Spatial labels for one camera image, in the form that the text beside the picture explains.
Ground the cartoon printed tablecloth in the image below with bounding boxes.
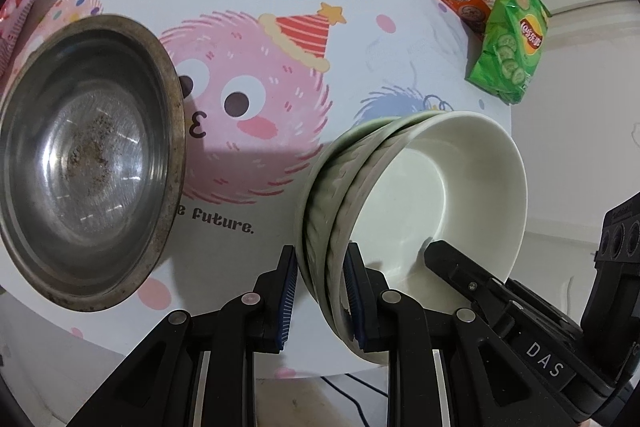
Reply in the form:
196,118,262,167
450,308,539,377
1,0,511,378

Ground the black floor cable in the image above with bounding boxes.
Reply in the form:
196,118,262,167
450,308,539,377
319,373,392,427

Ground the cream white ceramic bowl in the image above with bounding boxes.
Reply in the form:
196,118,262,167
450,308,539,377
346,111,528,364

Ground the worn steel bowl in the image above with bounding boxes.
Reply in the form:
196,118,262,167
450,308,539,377
1,14,186,312

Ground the light green ceramic bowl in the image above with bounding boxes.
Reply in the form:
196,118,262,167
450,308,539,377
295,116,402,303

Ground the pink strawberry snack bag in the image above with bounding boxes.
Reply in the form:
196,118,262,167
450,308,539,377
0,0,35,74

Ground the green chips bag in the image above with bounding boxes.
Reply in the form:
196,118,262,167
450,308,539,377
466,0,551,106

